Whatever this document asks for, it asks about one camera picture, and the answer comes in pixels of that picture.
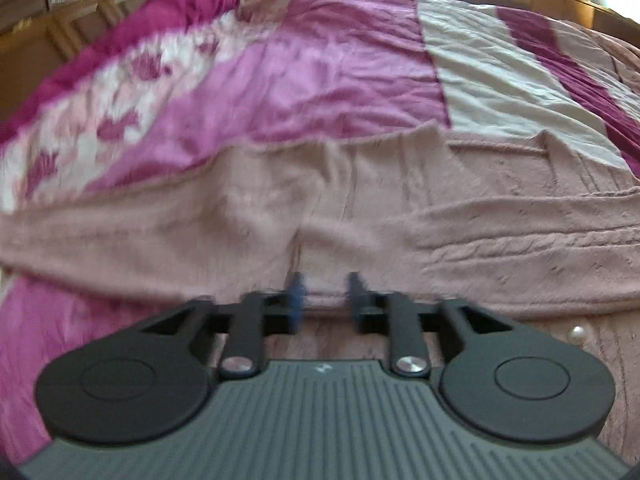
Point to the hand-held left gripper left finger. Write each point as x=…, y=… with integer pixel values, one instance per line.
x=295, y=300

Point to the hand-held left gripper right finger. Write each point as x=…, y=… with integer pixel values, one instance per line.
x=356, y=300

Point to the pink knit sweater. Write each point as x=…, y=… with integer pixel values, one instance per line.
x=380, y=210

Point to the pink striped bedspread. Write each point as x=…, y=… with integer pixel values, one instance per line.
x=310, y=80

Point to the crimson velvet blanket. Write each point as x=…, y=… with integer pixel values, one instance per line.
x=150, y=25

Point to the wooden headboard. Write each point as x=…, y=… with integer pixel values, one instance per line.
x=60, y=30

